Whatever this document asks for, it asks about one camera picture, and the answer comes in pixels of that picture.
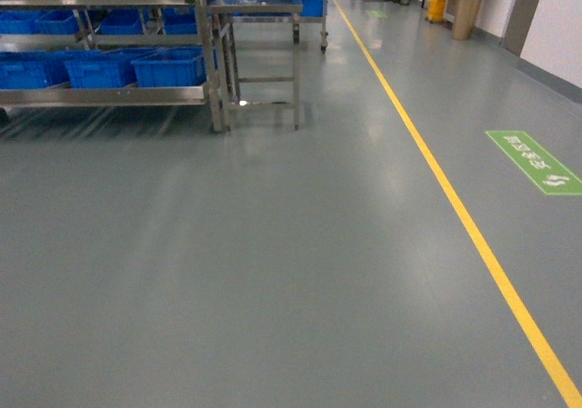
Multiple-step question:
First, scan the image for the tan plant pot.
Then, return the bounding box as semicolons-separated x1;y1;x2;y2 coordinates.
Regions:
452;0;482;41

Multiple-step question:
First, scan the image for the empty blue bin bottom shelf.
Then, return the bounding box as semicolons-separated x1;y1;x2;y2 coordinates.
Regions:
65;48;156;89

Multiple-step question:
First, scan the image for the green floor sign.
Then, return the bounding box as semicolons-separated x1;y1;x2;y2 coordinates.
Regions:
486;130;581;196

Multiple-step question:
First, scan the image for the stainless steel shelf rack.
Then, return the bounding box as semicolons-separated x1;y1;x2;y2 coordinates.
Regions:
1;0;226;132

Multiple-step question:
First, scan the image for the stainless steel side table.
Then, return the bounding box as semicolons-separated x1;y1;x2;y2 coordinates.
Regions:
207;0;303;129

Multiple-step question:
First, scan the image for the large blue bin left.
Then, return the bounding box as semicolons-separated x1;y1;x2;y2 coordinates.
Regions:
1;51;69;90

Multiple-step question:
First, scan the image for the blue bin with red bags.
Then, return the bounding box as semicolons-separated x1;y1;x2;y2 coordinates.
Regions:
131;47;206;88

